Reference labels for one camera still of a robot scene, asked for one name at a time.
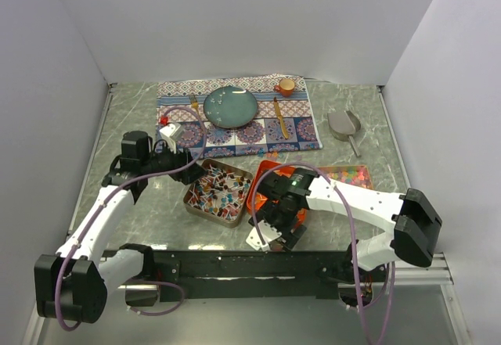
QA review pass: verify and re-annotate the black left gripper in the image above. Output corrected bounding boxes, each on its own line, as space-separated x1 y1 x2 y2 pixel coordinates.
141 137 208 185

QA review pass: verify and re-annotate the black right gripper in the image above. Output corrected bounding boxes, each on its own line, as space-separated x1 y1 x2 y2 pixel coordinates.
249 199 307 253

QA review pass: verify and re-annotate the orange tray of candies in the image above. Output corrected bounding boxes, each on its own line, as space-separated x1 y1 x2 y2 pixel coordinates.
246 160 307 219

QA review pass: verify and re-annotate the brown tin of lollipops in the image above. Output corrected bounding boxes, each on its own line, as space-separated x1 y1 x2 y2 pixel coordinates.
183 159 254 228

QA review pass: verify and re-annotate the gold tin of star candies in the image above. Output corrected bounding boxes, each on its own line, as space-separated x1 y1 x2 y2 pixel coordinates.
319 165 373 189

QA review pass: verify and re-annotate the silver metal scoop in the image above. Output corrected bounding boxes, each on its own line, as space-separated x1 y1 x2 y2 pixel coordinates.
327 110 361 157

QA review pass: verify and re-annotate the clear plastic jar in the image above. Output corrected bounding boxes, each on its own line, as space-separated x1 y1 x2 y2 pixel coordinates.
269 241 287 252

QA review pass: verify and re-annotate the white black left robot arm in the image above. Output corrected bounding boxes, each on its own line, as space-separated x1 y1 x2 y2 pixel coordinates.
34 124 206 332

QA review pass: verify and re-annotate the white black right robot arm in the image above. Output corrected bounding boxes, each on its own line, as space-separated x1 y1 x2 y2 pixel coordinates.
246 166 442 282

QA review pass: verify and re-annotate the gold fork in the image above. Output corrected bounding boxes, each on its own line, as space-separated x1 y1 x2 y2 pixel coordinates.
186 95 210 135

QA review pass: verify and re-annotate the teal ceramic plate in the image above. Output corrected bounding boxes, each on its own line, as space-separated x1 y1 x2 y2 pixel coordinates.
203 86 258 129

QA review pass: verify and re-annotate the patterned cloth placemat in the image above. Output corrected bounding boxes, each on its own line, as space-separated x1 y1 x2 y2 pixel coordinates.
157 74 323 158

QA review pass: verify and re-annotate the gold knife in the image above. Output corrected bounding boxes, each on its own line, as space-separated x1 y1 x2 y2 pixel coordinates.
273 97 289 139

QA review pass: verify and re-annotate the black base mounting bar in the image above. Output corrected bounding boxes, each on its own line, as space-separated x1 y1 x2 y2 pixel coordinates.
100 249 377 309

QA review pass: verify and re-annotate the orange coffee cup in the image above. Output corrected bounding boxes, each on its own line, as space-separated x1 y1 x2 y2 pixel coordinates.
273 78 296 97

